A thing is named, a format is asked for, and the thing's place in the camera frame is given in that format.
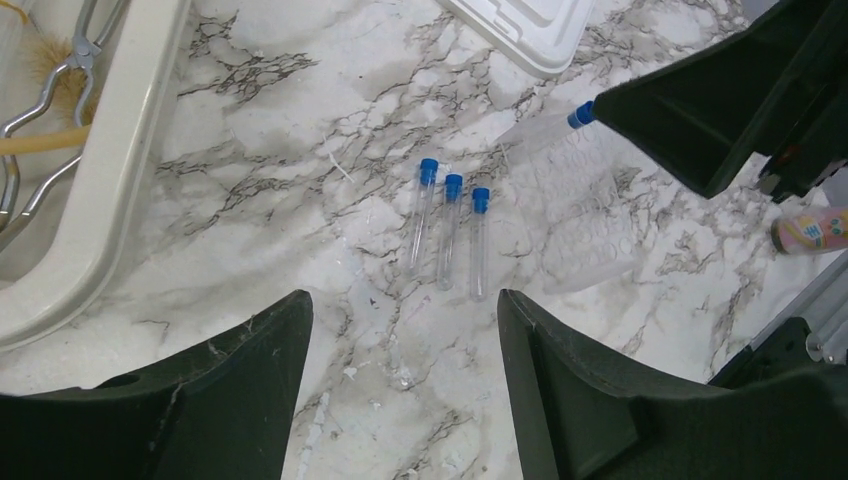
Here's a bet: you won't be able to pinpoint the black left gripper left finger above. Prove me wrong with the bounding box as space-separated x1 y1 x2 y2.
1 290 313 479

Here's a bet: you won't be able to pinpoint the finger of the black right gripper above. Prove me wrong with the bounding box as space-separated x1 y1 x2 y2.
592 1 847 199

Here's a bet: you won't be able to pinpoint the blue-capped test tube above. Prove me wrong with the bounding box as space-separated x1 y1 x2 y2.
469 187 490 302
495 100 596 154
406 158 439 277
436 173 463 291

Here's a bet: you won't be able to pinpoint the metal crucible tongs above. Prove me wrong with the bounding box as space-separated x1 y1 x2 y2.
1 1 129 250

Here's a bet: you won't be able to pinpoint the yellow rubber tube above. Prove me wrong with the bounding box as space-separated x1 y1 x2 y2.
1 125 91 156

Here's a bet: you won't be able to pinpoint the brown test tube brush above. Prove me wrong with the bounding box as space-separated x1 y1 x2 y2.
26 34 100 126

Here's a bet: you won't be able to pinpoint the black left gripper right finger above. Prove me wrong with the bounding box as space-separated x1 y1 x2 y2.
497 290 847 479

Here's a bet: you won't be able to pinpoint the beige plastic bin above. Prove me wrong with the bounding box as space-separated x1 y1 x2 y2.
1 1 191 351

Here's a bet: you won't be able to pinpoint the white bin lid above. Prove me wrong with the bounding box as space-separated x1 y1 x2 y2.
439 0 595 79

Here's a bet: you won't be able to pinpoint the pink-capped small bottle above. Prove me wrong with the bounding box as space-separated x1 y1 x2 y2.
770 207 847 255

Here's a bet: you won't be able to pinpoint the clear plastic tube rack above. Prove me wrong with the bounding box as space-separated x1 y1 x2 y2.
502 123 642 294

